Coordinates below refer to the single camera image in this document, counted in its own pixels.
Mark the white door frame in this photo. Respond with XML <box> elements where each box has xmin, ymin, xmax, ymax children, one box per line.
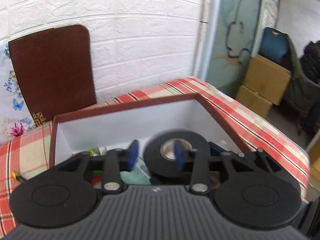
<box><xmin>192</xmin><ymin>0</ymin><xmax>221</xmax><ymax>80</ymax></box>

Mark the tan cardboard box upper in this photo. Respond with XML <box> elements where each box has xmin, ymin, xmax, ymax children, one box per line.
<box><xmin>242</xmin><ymin>55</ymin><xmax>291</xmax><ymax>105</ymax></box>

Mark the black tape roll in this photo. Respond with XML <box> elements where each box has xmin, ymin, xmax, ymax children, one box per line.
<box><xmin>143</xmin><ymin>130</ymin><xmax>210</xmax><ymax>185</ymax></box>

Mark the red plaid bedsheet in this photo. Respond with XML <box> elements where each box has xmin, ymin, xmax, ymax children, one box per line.
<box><xmin>1</xmin><ymin>77</ymin><xmax>310</xmax><ymax>237</ymax></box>

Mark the brown cardboard box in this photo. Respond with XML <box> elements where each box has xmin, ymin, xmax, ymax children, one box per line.
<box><xmin>48</xmin><ymin>93</ymin><xmax>253</xmax><ymax>188</ymax></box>

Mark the dark brown wooden headboard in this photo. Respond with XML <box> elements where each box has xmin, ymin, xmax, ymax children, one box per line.
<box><xmin>9</xmin><ymin>24</ymin><xmax>97</xmax><ymax>126</ymax></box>

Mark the floral plastic bag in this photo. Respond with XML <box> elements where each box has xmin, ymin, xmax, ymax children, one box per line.
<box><xmin>0</xmin><ymin>43</ymin><xmax>35</xmax><ymax>144</ymax></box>

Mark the tan cardboard box lower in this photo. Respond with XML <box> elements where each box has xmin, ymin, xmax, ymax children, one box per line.
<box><xmin>235</xmin><ymin>86</ymin><xmax>273</xmax><ymax>118</ymax></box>

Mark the dark clothing pile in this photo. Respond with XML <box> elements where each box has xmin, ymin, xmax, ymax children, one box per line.
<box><xmin>282</xmin><ymin>36</ymin><xmax>319</xmax><ymax>134</ymax></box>

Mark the green card box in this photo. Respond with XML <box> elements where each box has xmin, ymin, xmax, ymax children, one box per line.
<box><xmin>72</xmin><ymin>147</ymin><xmax>139</xmax><ymax>188</ymax></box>

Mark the tan cardboard box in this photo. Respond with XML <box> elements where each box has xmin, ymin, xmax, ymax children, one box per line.
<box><xmin>235</xmin><ymin>86</ymin><xmax>273</xmax><ymax>118</ymax></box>
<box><xmin>242</xmin><ymin>55</ymin><xmax>291</xmax><ymax>105</ymax></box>

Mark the black flash color marker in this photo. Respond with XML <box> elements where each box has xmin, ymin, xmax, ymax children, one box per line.
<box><xmin>11</xmin><ymin>171</ymin><xmax>27</xmax><ymax>183</ymax></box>

